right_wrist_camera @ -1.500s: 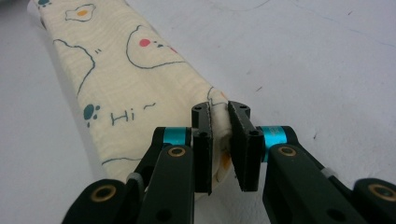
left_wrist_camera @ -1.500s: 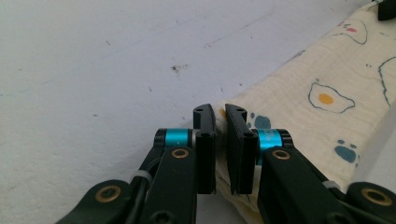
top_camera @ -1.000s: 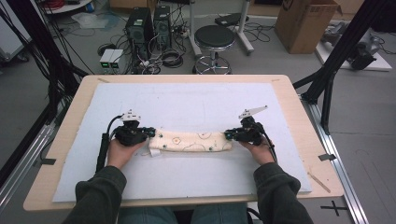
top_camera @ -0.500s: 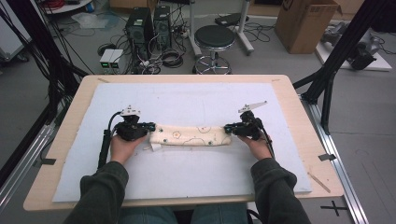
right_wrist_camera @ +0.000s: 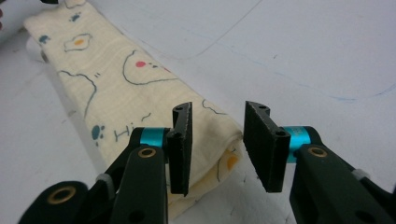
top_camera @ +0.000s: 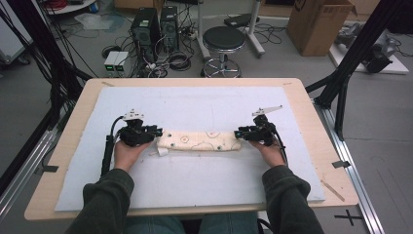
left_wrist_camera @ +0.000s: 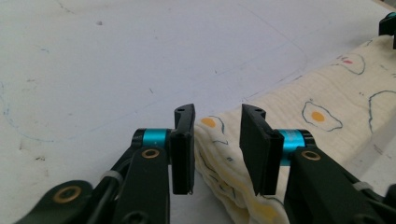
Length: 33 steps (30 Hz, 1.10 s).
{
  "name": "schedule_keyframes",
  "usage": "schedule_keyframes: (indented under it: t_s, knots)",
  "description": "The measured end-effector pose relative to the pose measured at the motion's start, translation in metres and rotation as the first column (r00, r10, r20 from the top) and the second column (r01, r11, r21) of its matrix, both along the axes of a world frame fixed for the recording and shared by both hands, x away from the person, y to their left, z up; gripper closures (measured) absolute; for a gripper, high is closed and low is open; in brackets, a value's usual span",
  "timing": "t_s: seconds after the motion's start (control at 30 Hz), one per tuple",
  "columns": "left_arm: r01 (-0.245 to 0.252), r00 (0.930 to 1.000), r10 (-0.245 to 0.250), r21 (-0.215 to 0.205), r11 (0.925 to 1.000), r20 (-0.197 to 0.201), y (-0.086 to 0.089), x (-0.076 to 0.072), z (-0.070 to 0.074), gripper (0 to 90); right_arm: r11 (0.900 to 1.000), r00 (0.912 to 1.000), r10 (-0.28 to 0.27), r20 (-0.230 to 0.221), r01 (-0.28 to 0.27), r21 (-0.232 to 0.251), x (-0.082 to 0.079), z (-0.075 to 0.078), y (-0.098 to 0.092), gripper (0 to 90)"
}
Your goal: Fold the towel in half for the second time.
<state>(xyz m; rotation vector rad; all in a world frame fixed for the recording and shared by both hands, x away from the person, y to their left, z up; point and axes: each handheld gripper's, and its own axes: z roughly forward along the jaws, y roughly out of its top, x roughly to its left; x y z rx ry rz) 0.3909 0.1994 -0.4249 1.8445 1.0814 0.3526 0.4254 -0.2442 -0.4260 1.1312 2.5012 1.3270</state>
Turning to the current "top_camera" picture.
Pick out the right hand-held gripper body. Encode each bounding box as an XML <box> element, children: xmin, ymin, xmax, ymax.
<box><xmin>242</xmin><ymin>104</ymin><xmax>284</xmax><ymax>146</ymax></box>

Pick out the black metal frame stand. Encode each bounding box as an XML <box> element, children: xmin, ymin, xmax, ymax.
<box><xmin>305</xmin><ymin>0</ymin><xmax>407</xmax><ymax>142</ymax></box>
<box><xmin>0</xmin><ymin>0</ymin><xmax>94</xmax><ymax>131</ymax></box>

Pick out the large black computer tower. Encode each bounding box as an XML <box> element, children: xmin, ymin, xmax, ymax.
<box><xmin>131</xmin><ymin>8</ymin><xmax>162</xmax><ymax>62</ymax></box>

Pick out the clear plastic sheet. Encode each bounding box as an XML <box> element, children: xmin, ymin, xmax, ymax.
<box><xmin>74</xmin><ymin>13</ymin><xmax>126</xmax><ymax>33</ymax></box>

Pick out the person's left leg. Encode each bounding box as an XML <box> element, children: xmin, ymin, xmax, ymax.
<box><xmin>121</xmin><ymin>215</ymin><xmax>186</xmax><ymax>234</ymax></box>

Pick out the thin wooden stick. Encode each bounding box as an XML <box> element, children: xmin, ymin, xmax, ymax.
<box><xmin>320</xmin><ymin>179</ymin><xmax>346</xmax><ymax>203</ymax></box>

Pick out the black flat case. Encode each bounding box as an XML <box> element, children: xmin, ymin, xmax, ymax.
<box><xmin>223</xmin><ymin>13</ymin><xmax>261</xmax><ymax>28</ymax></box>

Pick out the grey and black machine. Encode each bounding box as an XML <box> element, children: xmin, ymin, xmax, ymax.
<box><xmin>334</xmin><ymin>22</ymin><xmax>400</xmax><ymax>74</ymax></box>

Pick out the person's left hand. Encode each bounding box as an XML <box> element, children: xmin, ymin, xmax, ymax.
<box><xmin>113</xmin><ymin>139</ymin><xmax>154</xmax><ymax>173</ymax></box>

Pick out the white metal desk leg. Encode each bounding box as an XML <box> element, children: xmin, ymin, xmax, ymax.
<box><xmin>194</xmin><ymin>0</ymin><xmax>212</xmax><ymax>61</ymax></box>
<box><xmin>246</xmin><ymin>0</ymin><xmax>266</xmax><ymax>58</ymax></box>

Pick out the slim black computer tower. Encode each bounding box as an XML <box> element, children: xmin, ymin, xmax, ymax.
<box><xmin>160</xmin><ymin>5</ymin><xmax>180</xmax><ymax>55</ymax></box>

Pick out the aluminium rail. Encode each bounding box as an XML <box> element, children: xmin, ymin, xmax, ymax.
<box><xmin>0</xmin><ymin>130</ymin><xmax>59</xmax><ymax>222</ymax></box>
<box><xmin>313</xmin><ymin>97</ymin><xmax>386</xmax><ymax>234</ymax></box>

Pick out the cream cloth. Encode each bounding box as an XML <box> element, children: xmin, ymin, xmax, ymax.
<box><xmin>156</xmin><ymin>130</ymin><xmax>243</xmax><ymax>158</ymax></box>

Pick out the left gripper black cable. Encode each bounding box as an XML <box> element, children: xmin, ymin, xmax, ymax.
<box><xmin>100</xmin><ymin>115</ymin><xmax>126</xmax><ymax>176</ymax></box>

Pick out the coiled black cable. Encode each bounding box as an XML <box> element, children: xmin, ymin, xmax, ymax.
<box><xmin>169</xmin><ymin>50</ymin><xmax>193</xmax><ymax>72</ymax></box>

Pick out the white round table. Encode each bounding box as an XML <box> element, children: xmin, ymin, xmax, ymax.
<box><xmin>45</xmin><ymin>0</ymin><xmax>98</xmax><ymax>16</ymax></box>

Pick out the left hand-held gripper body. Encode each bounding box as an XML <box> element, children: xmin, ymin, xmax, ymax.
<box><xmin>116</xmin><ymin>108</ymin><xmax>156</xmax><ymax>148</ymax></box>

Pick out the white power supply box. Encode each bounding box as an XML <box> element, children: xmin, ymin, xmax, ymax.
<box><xmin>113</xmin><ymin>51</ymin><xmax>130</xmax><ymax>73</ymax></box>
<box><xmin>103</xmin><ymin>51</ymin><xmax>121</xmax><ymax>74</ymax></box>

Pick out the brown cardboard box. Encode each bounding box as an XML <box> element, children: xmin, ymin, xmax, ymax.
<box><xmin>285</xmin><ymin>0</ymin><xmax>358</xmax><ymax>58</ymax></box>

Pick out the black round stool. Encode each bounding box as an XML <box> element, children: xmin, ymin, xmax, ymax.
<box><xmin>201</xmin><ymin>25</ymin><xmax>247</xmax><ymax>79</ymax></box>

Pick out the grey panel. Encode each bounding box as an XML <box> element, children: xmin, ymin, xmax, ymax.
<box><xmin>0</xmin><ymin>0</ymin><xmax>33</xmax><ymax>64</ymax></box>

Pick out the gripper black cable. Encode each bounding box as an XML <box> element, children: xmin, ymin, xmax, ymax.
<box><xmin>100</xmin><ymin>115</ymin><xmax>126</xmax><ymax>176</ymax></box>
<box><xmin>256</xmin><ymin>128</ymin><xmax>289</xmax><ymax>234</ymax></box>

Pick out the person's leg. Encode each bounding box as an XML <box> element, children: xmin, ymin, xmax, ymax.
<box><xmin>121</xmin><ymin>215</ymin><xmax>186</xmax><ymax>234</ymax></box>
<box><xmin>198</xmin><ymin>213</ymin><xmax>261</xmax><ymax>234</ymax></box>

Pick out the person's right hand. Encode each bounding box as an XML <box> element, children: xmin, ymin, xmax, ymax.
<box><xmin>247</xmin><ymin>138</ymin><xmax>286</xmax><ymax>169</ymax></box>

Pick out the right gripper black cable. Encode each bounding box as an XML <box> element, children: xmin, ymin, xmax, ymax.
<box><xmin>256</xmin><ymin>128</ymin><xmax>289</xmax><ymax>234</ymax></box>

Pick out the white floor board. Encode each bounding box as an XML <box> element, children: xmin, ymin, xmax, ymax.
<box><xmin>328</xmin><ymin>42</ymin><xmax>410</xmax><ymax>76</ymax></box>

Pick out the person's right leg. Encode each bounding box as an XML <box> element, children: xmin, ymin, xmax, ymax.
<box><xmin>198</xmin><ymin>213</ymin><xmax>261</xmax><ymax>234</ymax></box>

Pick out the white foam table mat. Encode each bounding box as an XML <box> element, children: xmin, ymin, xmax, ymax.
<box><xmin>54</xmin><ymin>86</ymin><xmax>326</xmax><ymax>213</ymax></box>

